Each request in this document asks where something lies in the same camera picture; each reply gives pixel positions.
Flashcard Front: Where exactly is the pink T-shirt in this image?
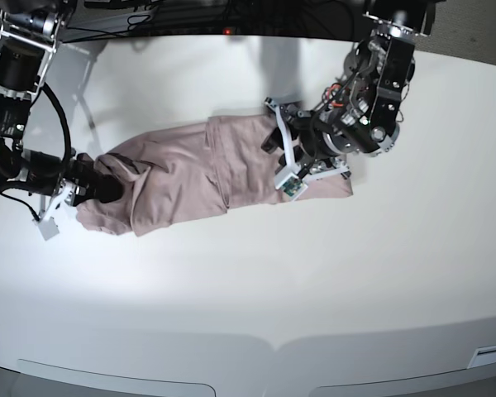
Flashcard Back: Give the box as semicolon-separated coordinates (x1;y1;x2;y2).
74;114;355;237

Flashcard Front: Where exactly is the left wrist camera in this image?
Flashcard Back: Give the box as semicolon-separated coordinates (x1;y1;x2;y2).
274;170;308;201

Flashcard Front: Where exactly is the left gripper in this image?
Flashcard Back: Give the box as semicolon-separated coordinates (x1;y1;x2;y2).
260;97;352;202

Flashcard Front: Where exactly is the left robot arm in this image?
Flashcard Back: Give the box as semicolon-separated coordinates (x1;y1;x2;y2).
261;1;436;200

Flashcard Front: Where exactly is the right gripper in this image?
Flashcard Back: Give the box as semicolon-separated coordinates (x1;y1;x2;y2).
15;151;124;217

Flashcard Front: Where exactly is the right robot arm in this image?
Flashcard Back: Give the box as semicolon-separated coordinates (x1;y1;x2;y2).
0;1;123;240

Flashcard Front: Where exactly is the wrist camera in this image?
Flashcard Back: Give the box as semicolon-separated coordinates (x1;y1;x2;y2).
34;207;77;242
274;170;308;201

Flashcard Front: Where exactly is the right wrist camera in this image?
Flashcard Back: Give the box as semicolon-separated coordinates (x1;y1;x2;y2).
34;207;77;242

